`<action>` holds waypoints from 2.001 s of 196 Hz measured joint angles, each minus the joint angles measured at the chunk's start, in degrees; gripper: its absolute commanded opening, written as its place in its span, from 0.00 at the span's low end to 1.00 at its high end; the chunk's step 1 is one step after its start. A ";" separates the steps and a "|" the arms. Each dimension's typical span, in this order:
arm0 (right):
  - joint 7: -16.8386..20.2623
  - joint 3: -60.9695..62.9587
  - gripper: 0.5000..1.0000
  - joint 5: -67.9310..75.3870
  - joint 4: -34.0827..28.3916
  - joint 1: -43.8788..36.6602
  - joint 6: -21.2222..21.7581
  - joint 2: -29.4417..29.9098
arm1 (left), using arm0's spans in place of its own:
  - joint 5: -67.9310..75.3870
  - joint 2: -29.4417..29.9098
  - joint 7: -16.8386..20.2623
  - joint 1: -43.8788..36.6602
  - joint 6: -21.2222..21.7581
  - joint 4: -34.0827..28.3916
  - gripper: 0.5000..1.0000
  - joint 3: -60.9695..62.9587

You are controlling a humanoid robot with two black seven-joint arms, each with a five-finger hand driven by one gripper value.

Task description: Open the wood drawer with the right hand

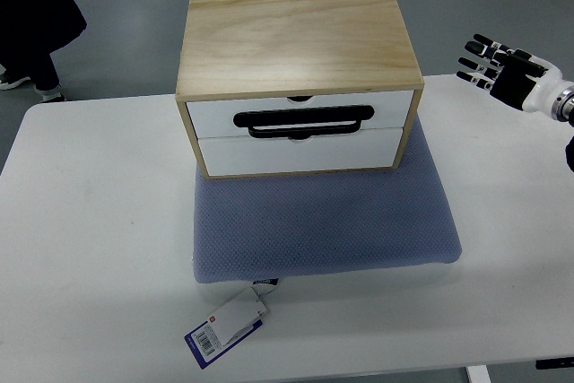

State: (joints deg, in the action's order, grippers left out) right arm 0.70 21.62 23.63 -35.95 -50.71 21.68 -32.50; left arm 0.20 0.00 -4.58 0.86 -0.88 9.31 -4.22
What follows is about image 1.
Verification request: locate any person in dark clothes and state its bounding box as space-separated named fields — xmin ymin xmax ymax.
xmin=1 ymin=0 xmax=87 ymax=103

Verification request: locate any white and blue tag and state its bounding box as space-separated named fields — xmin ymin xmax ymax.
xmin=185 ymin=287 xmax=267 ymax=370

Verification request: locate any blue-grey mesh cushion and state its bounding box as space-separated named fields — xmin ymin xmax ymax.
xmin=193 ymin=123 xmax=462 ymax=283

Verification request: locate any black drawer handle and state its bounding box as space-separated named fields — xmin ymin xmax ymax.
xmin=233 ymin=105 xmax=375 ymax=140

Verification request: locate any wooden drawer cabinet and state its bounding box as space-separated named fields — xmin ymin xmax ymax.
xmin=176 ymin=0 xmax=424 ymax=178

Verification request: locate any white drawer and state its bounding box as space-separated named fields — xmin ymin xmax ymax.
xmin=187 ymin=90 xmax=413 ymax=138

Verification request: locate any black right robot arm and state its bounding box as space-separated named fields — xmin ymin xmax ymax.
xmin=565 ymin=112 xmax=574 ymax=171

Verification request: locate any white table leg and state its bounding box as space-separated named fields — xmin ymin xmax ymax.
xmin=465 ymin=365 xmax=491 ymax=383

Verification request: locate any black table bracket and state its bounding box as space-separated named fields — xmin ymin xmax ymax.
xmin=535 ymin=357 xmax=574 ymax=370

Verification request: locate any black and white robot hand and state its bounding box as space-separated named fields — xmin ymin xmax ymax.
xmin=457 ymin=34 xmax=573 ymax=123

